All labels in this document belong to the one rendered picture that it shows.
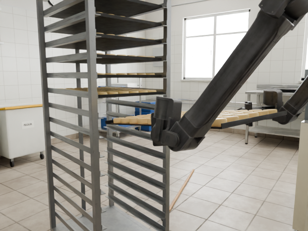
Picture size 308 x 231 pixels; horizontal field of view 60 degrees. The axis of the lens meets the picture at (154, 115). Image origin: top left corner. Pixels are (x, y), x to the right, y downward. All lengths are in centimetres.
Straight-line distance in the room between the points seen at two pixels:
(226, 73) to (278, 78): 466
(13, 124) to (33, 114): 28
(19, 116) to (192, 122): 321
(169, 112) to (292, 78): 460
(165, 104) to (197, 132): 12
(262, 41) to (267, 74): 471
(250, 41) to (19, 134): 338
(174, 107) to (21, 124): 316
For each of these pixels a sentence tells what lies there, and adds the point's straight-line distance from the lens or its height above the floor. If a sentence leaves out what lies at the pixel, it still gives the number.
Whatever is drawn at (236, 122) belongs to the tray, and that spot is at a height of 101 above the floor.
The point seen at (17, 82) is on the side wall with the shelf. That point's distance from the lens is 441.
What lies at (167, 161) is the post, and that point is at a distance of 154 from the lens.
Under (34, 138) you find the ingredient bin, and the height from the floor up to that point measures 33.
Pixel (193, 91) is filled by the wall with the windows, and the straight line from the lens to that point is 580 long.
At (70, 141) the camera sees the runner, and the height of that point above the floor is 78.
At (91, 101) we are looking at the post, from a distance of 120.
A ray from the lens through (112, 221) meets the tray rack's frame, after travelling 199.
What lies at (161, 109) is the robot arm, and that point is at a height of 105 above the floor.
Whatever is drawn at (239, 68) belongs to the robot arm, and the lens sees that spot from 59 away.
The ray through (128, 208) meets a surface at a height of 23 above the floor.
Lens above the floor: 114
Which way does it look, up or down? 9 degrees down
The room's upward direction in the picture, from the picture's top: straight up
